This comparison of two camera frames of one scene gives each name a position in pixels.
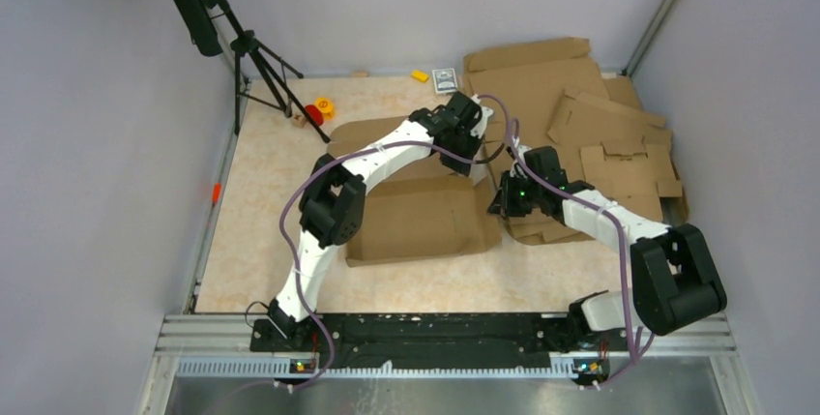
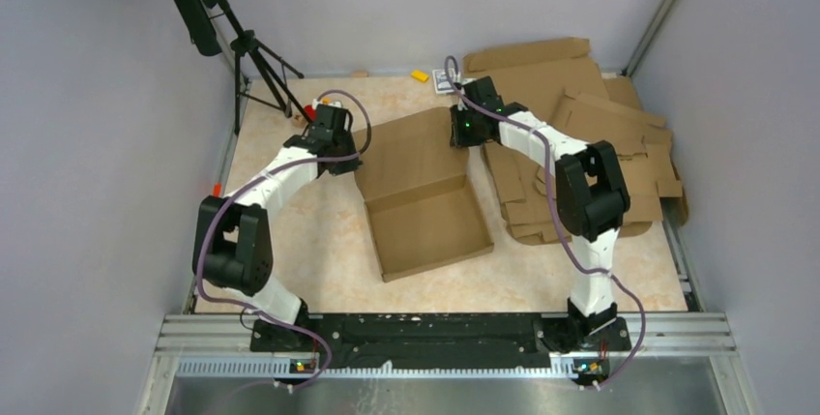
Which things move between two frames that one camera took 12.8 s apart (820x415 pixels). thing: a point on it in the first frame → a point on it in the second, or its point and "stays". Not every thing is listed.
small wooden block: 299,120 stays
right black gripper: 503,204 → 457,140
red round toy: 315,113 stays
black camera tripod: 212,24 stays
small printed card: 445,80 stays
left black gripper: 456,165 → 347,166
